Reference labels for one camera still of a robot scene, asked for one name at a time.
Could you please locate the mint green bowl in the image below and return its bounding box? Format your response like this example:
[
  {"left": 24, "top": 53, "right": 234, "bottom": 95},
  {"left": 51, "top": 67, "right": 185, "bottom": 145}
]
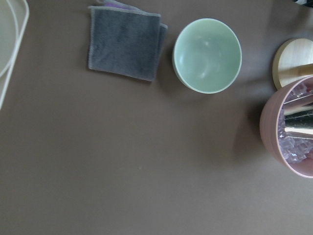
[{"left": 172, "top": 18, "right": 242, "bottom": 94}]

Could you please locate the pink bowl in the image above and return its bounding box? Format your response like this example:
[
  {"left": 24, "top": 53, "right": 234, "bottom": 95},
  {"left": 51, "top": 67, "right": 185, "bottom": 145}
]
[{"left": 260, "top": 77, "right": 313, "bottom": 179}]

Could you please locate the white plate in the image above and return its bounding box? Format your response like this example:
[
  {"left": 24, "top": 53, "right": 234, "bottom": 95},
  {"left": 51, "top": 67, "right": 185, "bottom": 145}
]
[{"left": 0, "top": 0, "right": 18, "bottom": 76}]

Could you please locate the cream serving tray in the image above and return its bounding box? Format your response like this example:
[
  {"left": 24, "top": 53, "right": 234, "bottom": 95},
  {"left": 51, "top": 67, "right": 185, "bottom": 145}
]
[{"left": 0, "top": 0, "right": 29, "bottom": 105}]

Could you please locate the metal ice scoop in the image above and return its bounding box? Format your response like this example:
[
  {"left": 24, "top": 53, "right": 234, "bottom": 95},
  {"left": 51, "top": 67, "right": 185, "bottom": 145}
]
[{"left": 283, "top": 94, "right": 313, "bottom": 140}]

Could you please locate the wooden coaster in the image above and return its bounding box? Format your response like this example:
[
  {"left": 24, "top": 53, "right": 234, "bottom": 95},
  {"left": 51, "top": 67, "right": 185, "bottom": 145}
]
[{"left": 272, "top": 38, "right": 313, "bottom": 90}]

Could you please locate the grey folded cloth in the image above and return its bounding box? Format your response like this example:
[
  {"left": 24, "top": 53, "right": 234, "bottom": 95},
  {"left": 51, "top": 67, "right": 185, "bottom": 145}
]
[{"left": 88, "top": 0, "right": 168, "bottom": 81}]

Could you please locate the clear ice cubes pile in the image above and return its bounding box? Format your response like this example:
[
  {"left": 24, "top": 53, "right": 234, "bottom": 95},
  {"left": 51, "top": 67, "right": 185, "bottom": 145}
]
[{"left": 277, "top": 83, "right": 313, "bottom": 164}]

